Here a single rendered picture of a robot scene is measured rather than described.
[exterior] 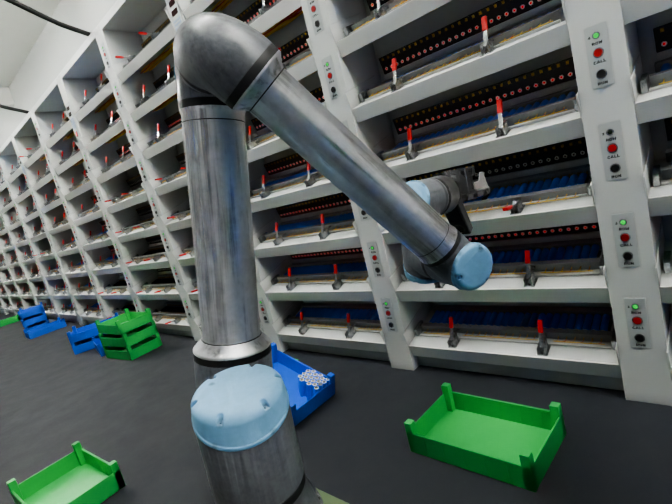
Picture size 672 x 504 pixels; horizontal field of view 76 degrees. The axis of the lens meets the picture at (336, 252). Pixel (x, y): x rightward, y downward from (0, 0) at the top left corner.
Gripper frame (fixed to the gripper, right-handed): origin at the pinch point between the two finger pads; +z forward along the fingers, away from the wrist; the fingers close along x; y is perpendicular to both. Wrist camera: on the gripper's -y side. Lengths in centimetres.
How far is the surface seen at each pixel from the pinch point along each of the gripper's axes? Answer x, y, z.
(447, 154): 5.4, 11.8, -4.0
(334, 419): 42, -58, -33
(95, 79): 243, 114, 7
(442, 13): 8, 53, 13
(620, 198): -32.0, -6.5, -2.7
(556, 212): -18.9, -7.8, -2.5
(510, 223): -7.6, -9.2, -2.2
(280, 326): 103, -44, 1
